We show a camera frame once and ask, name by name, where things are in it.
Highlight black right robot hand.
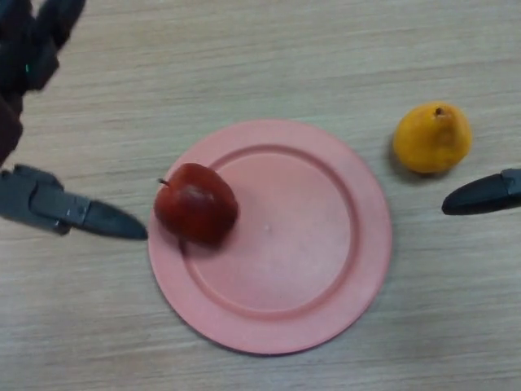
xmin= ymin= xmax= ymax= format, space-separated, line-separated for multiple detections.
xmin=441 ymin=168 xmax=521 ymax=216

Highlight pink round plate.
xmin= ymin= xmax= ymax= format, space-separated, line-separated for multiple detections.
xmin=147 ymin=119 xmax=394 ymax=357

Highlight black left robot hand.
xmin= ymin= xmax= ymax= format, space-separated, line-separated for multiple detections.
xmin=0 ymin=0 xmax=148 ymax=241

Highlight red apple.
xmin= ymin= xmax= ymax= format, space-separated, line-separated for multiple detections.
xmin=153 ymin=162 xmax=239 ymax=247

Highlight yellow pear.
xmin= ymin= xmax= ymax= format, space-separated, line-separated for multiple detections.
xmin=392 ymin=101 xmax=473 ymax=175

